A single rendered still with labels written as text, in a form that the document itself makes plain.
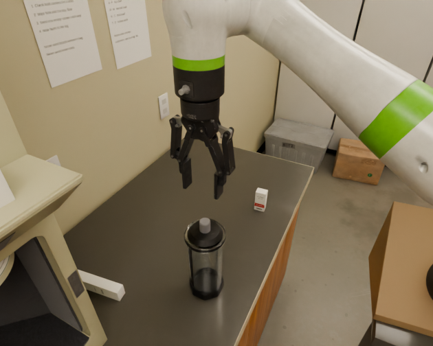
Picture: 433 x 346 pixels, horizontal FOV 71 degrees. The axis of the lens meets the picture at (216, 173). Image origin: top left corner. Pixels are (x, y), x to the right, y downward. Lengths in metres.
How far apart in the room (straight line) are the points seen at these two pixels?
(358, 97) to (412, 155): 0.11
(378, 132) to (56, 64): 0.90
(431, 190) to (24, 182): 0.53
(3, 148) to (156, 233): 0.72
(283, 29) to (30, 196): 0.44
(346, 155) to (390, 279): 2.12
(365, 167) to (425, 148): 2.61
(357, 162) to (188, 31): 2.66
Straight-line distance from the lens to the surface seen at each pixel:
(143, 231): 1.14
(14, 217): 0.41
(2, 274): 0.63
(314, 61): 0.51
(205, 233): 0.78
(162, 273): 1.01
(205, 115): 0.56
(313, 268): 2.28
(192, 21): 0.50
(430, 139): 0.47
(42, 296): 0.87
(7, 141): 0.51
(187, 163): 0.68
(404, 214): 1.00
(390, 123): 0.47
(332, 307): 2.14
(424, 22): 3.04
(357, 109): 0.48
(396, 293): 1.00
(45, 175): 0.47
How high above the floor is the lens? 1.75
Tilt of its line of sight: 36 degrees down
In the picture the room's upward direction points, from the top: straight up
